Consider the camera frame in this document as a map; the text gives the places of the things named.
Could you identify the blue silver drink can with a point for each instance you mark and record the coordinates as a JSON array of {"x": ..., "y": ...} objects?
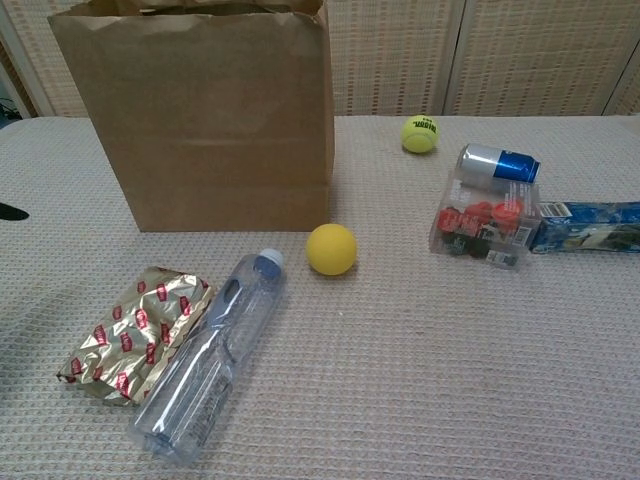
[{"x": 495, "y": 162}]

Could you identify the yellow foam ball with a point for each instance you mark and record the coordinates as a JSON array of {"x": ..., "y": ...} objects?
[{"x": 331, "y": 249}]

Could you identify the blue cookie package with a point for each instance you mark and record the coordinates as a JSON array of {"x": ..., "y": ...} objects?
[{"x": 585, "y": 227}]

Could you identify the clear box with red items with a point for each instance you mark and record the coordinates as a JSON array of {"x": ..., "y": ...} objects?
[{"x": 485, "y": 222}]

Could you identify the clear plastic water bottle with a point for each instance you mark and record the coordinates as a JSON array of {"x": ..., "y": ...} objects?
[{"x": 210, "y": 365}]

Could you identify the white woven tablecloth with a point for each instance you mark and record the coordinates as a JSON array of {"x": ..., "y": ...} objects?
[{"x": 400, "y": 360}]

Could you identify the gold foil snack packet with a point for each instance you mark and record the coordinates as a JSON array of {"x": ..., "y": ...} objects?
[{"x": 130, "y": 330}]

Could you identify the yellow green tennis ball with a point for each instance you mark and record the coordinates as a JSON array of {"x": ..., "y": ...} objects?
[{"x": 420, "y": 135}]

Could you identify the brown paper bag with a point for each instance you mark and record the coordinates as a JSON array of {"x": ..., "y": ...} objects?
[{"x": 210, "y": 125}]

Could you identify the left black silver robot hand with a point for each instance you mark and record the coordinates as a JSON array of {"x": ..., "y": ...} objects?
[{"x": 12, "y": 212}]

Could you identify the woven folding screen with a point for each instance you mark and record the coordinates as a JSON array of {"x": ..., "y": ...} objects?
[{"x": 500, "y": 55}]

